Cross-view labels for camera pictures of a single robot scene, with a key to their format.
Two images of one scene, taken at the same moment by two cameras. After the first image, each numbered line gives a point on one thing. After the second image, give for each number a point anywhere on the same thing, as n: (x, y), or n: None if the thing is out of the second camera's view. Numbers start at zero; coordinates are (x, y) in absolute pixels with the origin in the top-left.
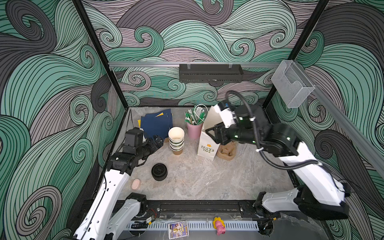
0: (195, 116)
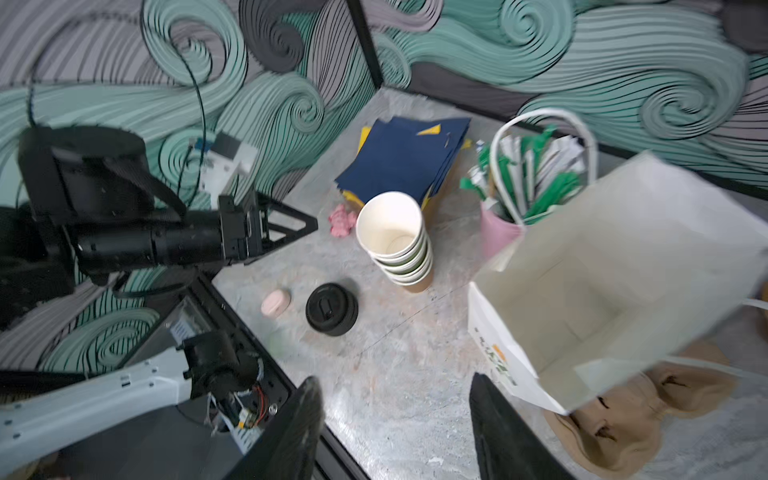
0: (537, 173)
